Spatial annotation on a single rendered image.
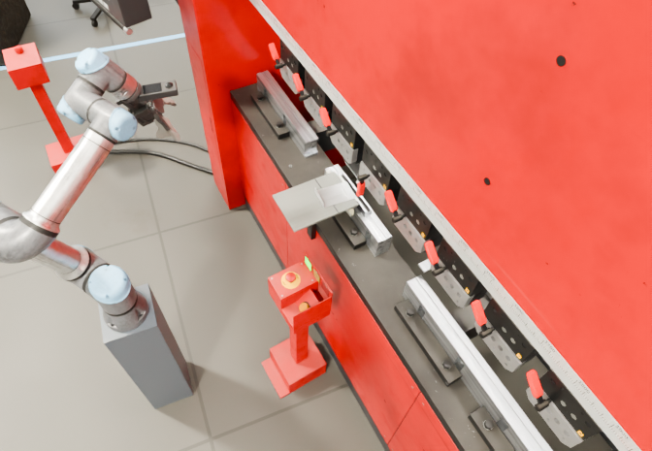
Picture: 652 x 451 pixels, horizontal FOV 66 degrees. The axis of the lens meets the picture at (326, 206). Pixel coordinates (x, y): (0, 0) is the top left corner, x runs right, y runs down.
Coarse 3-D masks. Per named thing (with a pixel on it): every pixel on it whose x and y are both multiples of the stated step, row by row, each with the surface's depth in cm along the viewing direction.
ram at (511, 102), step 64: (320, 0) 146; (384, 0) 117; (448, 0) 98; (512, 0) 84; (576, 0) 74; (640, 0) 66; (320, 64) 162; (384, 64) 127; (448, 64) 105; (512, 64) 90; (576, 64) 78; (640, 64) 69; (384, 128) 139; (448, 128) 113; (512, 128) 95; (576, 128) 82; (640, 128) 72; (448, 192) 123; (512, 192) 102; (576, 192) 87; (640, 192) 76; (512, 256) 110; (576, 256) 93; (640, 256) 80; (512, 320) 118; (576, 320) 99; (640, 320) 85; (640, 384) 90; (640, 448) 96
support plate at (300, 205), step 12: (312, 180) 187; (324, 180) 188; (336, 180) 188; (288, 192) 183; (300, 192) 184; (312, 192) 184; (288, 204) 180; (300, 204) 180; (312, 204) 180; (348, 204) 181; (288, 216) 176; (300, 216) 177; (312, 216) 177; (324, 216) 177; (300, 228) 174
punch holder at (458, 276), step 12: (444, 240) 132; (444, 252) 134; (456, 252) 130; (444, 264) 137; (456, 264) 131; (444, 276) 139; (456, 276) 134; (468, 276) 128; (444, 288) 141; (456, 288) 135; (468, 288) 131; (480, 288) 131; (456, 300) 138; (468, 300) 133
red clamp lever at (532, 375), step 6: (528, 372) 114; (534, 372) 114; (528, 378) 114; (534, 378) 113; (534, 384) 113; (534, 390) 114; (540, 390) 114; (534, 396) 115; (540, 396) 114; (540, 402) 114; (546, 402) 115; (540, 408) 114
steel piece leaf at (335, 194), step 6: (330, 186) 186; (336, 186) 186; (318, 192) 184; (324, 192) 184; (330, 192) 184; (336, 192) 184; (342, 192) 184; (318, 198) 182; (324, 198) 182; (330, 198) 182; (336, 198) 182; (342, 198) 183; (324, 204) 180; (330, 204) 181; (336, 204) 181
